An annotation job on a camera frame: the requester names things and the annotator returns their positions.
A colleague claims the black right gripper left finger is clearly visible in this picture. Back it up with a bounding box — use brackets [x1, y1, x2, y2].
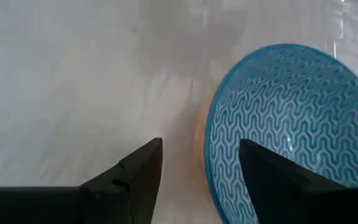
[0, 137, 163, 224]

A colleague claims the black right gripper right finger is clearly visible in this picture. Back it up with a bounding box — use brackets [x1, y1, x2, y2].
[239, 138, 358, 224]

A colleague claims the blue patterned bowl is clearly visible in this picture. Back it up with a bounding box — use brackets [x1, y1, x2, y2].
[204, 43, 358, 224]

